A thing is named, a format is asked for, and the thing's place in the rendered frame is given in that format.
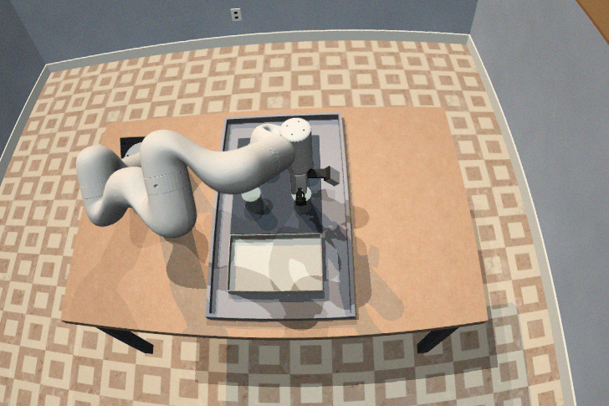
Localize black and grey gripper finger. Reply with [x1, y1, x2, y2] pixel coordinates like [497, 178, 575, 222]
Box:
[295, 188, 306, 206]

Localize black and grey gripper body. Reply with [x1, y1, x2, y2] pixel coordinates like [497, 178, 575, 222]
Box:
[289, 170, 309, 194]

